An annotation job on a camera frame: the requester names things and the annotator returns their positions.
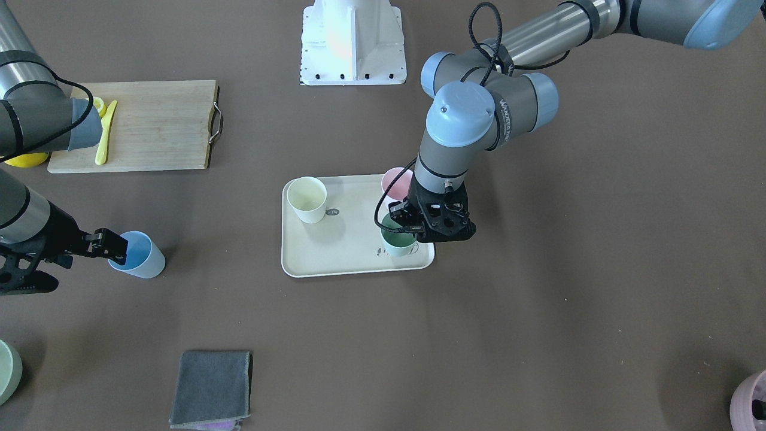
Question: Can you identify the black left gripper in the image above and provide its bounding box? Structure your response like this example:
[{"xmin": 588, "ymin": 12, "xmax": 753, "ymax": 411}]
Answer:
[{"xmin": 388, "ymin": 180, "xmax": 476, "ymax": 243}]

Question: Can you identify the wooden cutting board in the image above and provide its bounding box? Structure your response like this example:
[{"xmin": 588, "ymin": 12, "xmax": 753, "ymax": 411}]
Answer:
[{"xmin": 47, "ymin": 81, "xmax": 218, "ymax": 174}]

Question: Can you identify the yellow plastic knife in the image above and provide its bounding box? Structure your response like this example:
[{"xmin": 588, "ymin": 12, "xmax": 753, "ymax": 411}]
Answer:
[{"xmin": 94, "ymin": 100, "xmax": 118, "ymax": 166}]

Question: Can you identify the upper lemon slice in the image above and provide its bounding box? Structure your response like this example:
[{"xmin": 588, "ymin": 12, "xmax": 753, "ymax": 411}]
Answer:
[{"xmin": 93, "ymin": 96, "xmax": 107, "ymax": 118}]

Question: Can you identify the pink mixing bowl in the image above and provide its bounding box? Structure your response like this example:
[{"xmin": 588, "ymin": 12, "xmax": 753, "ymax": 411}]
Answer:
[{"xmin": 729, "ymin": 371, "xmax": 765, "ymax": 430}]

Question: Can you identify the cream rabbit tray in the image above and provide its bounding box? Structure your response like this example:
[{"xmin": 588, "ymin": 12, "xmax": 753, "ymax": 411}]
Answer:
[{"xmin": 281, "ymin": 174, "xmax": 435, "ymax": 278}]

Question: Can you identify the grey folded cloth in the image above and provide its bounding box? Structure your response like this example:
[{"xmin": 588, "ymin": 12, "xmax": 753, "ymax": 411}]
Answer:
[{"xmin": 169, "ymin": 350, "xmax": 251, "ymax": 430}]

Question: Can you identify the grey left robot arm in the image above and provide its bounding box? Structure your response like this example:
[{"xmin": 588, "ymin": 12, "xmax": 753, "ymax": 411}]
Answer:
[{"xmin": 378, "ymin": 1, "xmax": 764, "ymax": 243}]

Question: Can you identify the green bowl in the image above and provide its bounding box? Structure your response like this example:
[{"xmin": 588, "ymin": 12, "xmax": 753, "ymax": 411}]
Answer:
[{"xmin": 0, "ymin": 340, "xmax": 23, "ymax": 405}]

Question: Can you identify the pink plastic cup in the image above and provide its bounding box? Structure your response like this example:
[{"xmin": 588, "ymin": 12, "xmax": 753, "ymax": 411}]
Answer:
[{"xmin": 381, "ymin": 166, "xmax": 414, "ymax": 201}]

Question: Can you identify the green plastic cup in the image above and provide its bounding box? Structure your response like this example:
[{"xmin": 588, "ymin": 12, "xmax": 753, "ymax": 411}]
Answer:
[{"xmin": 380, "ymin": 228, "xmax": 419, "ymax": 257}]

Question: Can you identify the blue plastic cup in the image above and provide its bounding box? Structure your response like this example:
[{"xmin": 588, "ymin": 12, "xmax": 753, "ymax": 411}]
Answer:
[{"xmin": 107, "ymin": 231, "xmax": 165, "ymax": 279}]

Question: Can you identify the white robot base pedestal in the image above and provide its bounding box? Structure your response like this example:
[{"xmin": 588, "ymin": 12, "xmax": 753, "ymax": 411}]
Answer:
[{"xmin": 299, "ymin": 1, "xmax": 408, "ymax": 86}]

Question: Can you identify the pale yellow plastic cup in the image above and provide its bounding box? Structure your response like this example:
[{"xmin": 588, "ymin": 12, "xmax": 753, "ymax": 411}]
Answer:
[{"xmin": 287, "ymin": 175, "xmax": 328, "ymax": 224}]

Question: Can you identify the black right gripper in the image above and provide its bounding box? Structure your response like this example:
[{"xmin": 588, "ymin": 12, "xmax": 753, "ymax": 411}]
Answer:
[{"xmin": 1, "ymin": 204, "xmax": 128, "ymax": 295}]

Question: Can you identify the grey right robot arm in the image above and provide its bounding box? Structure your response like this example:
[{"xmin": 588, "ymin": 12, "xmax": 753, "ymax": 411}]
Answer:
[{"xmin": 1, "ymin": 2, "xmax": 128, "ymax": 295}]

